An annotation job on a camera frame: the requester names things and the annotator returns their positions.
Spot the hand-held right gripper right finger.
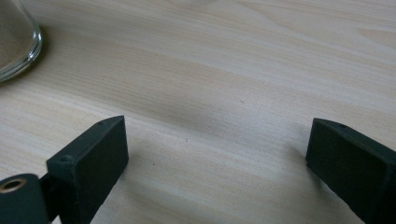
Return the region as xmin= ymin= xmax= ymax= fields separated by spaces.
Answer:
xmin=305 ymin=118 xmax=396 ymax=224

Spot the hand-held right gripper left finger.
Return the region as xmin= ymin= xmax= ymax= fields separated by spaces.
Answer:
xmin=46 ymin=115 xmax=130 ymax=224

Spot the glass jar of beige powder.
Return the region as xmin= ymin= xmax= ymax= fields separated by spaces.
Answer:
xmin=0 ymin=0 xmax=43 ymax=84

